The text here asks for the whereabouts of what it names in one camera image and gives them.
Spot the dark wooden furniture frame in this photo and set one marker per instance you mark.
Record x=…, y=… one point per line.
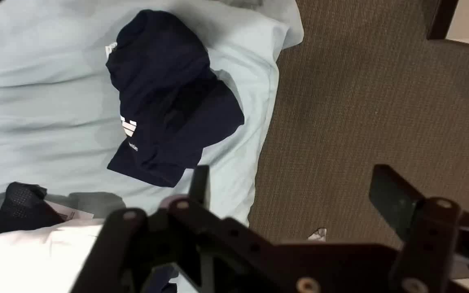
x=440, y=20

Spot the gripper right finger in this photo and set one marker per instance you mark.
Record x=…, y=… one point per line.
x=430, y=236

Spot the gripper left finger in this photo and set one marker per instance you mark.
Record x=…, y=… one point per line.
x=234, y=240

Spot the white paper tag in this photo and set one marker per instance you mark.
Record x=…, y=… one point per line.
x=71, y=211

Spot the small white scrap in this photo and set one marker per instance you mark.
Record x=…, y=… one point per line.
x=319, y=234

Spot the black mesh cloth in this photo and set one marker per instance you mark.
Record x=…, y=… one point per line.
x=23, y=209

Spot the dark navy cloth white print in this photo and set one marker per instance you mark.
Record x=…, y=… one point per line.
x=169, y=97

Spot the light blue pillow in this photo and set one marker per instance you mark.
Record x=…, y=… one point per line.
x=43, y=106

